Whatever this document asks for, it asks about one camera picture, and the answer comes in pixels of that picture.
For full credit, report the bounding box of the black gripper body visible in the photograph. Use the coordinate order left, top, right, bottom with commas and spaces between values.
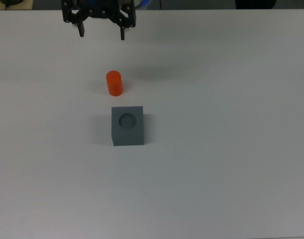
71, 0, 129, 20

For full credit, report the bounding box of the orange cylinder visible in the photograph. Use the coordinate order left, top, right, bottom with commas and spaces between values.
105, 70, 124, 97

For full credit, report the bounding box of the grey block with round hole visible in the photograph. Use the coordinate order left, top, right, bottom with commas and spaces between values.
111, 106, 145, 147

